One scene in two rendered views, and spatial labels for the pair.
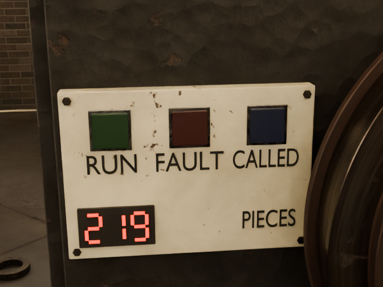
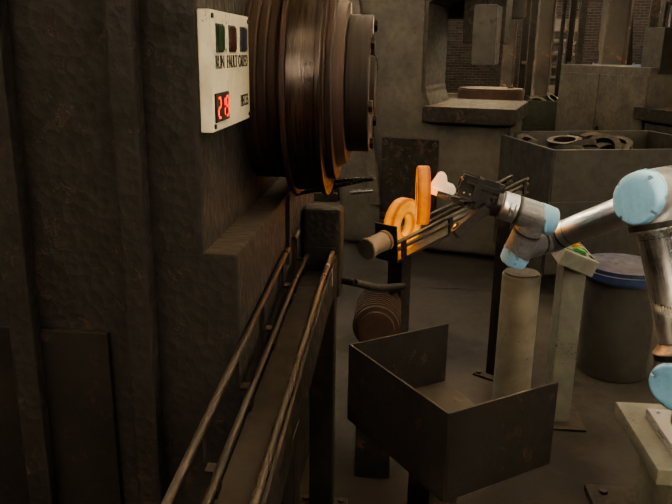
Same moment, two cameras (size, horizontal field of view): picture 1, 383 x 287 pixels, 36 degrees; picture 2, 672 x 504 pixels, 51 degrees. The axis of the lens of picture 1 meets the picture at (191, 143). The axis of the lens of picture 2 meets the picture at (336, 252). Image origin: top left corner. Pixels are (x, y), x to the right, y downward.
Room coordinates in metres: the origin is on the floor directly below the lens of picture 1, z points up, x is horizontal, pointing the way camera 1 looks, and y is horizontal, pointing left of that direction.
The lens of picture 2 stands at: (0.17, 1.16, 1.18)
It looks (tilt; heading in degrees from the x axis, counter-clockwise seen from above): 16 degrees down; 281
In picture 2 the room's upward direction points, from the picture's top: 1 degrees clockwise
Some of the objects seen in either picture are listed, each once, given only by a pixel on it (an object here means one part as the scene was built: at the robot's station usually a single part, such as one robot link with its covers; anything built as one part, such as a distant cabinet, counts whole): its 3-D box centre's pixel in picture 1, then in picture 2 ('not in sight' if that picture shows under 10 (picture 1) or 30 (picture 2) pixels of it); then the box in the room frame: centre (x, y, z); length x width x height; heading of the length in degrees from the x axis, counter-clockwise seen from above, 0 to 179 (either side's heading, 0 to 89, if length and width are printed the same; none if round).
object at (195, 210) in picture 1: (189, 171); (227, 70); (0.58, 0.00, 1.15); 0.26 x 0.02 x 0.18; 96
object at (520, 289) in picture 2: not in sight; (515, 348); (0.00, -1.04, 0.26); 0.12 x 0.12 x 0.52
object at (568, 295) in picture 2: not in sight; (564, 331); (-0.16, -1.10, 0.31); 0.24 x 0.16 x 0.62; 96
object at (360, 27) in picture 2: not in sight; (362, 84); (0.41, -0.36, 1.11); 0.28 x 0.06 x 0.28; 96
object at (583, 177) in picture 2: not in sight; (599, 202); (-0.53, -2.91, 0.39); 1.03 x 0.83 x 0.77; 21
